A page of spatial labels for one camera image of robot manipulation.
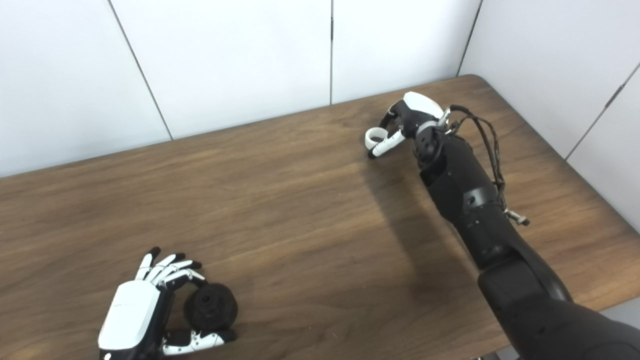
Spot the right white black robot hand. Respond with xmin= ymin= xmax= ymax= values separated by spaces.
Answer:
xmin=367 ymin=91 xmax=446 ymax=160

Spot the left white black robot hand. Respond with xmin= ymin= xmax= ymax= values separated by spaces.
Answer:
xmin=98 ymin=246 xmax=239 ymax=360

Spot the white plastic ring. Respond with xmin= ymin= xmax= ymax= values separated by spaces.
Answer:
xmin=364 ymin=127 xmax=390 ymax=151

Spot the round black plastic part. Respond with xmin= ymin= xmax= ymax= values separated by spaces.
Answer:
xmin=183 ymin=283 xmax=239 ymax=332

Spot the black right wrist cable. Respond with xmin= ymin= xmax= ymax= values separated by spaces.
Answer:
xmin=439 ymin=104 xmax=531 ymax=227

